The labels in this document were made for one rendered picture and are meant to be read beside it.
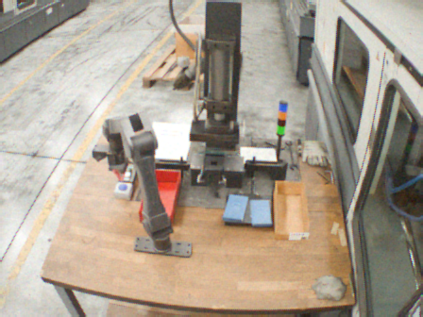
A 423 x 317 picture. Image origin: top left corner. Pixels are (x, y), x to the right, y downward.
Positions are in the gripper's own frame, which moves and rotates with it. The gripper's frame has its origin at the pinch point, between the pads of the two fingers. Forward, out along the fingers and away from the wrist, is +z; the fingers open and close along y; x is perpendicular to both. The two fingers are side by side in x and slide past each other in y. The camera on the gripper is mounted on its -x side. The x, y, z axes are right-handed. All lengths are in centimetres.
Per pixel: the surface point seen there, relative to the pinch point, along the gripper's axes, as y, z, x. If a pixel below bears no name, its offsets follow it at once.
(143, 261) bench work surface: 34.6, 6.5, 15.0
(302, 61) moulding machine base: -308, 64, 120
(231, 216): 10.3, 4.1, 42.9
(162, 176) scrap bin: -8.7, 4.0, 15.2
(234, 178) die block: -8.3, 1.9, 43.0
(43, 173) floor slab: -112, 99, -121
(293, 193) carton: -5, 5, 67
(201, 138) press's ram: -8.5, -15.4, 30.1
